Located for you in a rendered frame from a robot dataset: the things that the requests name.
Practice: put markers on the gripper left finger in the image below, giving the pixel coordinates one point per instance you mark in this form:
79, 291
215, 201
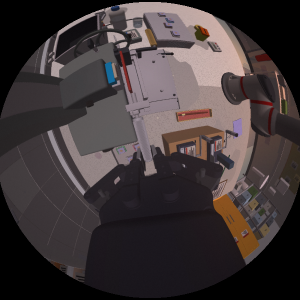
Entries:
110, 180

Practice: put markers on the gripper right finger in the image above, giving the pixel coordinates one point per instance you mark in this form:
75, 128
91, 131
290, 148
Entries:
196, 167

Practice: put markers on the red blade guard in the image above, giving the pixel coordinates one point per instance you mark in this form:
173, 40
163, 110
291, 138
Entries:
126, 70

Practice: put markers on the brown cardboard box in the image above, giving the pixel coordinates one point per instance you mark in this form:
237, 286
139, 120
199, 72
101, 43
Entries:
187, 134

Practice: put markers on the red tray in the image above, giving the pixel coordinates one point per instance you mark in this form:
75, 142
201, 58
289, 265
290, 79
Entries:
194, 114

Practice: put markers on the grey knife holder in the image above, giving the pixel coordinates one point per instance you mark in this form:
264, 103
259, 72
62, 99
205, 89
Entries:
157, 77

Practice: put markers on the yellow brush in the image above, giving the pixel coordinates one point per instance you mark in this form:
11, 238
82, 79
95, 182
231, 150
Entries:
151, 37

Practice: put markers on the white box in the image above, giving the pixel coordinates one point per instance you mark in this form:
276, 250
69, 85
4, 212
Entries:
282, 185
260, 177

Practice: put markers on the orange padlock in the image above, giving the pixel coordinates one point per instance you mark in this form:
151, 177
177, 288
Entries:
202, 32

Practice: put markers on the white bottle blue cap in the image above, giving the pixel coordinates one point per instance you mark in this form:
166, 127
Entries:
118, 18

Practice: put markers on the thin black lever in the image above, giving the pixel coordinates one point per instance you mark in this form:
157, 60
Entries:
166, 54

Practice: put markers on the green-edged cassette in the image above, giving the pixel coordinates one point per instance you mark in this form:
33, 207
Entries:
121, 150

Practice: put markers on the clear glass beaker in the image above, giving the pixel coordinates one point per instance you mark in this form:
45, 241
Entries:
138, 23

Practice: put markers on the black specimen head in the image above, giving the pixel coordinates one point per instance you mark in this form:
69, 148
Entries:
125, 56

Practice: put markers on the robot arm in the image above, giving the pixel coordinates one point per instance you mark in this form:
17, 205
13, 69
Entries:
257, 93

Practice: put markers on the black blade dispenser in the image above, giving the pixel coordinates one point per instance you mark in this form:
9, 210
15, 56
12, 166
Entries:
186, 148
217, 144

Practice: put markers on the orange cabinet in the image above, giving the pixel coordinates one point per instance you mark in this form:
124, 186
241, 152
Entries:
236, 225

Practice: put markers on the grey slide warmer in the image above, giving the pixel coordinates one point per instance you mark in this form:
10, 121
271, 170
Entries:
168, 35

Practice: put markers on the purple paper sheet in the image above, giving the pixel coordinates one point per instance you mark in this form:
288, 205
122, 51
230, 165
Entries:
237, 126

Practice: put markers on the black handwheel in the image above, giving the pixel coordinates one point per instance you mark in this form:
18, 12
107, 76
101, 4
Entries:
78, 42

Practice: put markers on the blue specimen block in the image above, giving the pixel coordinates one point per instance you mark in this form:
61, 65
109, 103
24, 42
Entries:
110, 73

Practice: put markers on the dark grey slab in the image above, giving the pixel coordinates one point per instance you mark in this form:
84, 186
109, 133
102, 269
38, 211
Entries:
30, 126

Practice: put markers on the grey square bar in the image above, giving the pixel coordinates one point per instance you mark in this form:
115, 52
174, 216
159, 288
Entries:
232, 133

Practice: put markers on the black clamp lever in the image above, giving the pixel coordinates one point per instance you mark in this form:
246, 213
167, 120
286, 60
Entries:
146, 49

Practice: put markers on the dark blue block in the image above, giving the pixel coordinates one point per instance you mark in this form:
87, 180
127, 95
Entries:
226, 160

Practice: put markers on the pink-edged cassette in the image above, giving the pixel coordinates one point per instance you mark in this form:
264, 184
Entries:
136, 147

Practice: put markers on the dark labelled box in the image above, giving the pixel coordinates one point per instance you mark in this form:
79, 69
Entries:
133, 35

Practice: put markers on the white water bath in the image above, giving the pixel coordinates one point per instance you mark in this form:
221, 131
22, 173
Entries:
77, 37

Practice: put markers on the grey timer red buttons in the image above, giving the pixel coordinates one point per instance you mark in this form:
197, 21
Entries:
214, 46

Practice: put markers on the white hatched paper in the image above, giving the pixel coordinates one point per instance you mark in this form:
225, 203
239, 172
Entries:
220, 189

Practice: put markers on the grey-green microtome body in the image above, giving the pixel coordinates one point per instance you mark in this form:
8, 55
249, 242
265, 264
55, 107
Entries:
100, 122

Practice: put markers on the brown drawer cabinet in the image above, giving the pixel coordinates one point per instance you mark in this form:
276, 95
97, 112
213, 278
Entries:
70, 272

